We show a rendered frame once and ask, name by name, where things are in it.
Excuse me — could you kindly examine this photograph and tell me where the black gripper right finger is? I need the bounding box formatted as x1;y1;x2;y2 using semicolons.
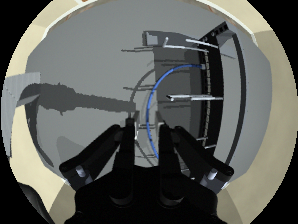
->
155;111;234;206

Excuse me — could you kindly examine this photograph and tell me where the black patch panel rack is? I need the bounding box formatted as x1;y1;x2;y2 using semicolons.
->
146;21;249;166

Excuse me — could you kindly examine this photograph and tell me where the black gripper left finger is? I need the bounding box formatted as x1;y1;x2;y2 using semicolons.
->
59;110;140;205

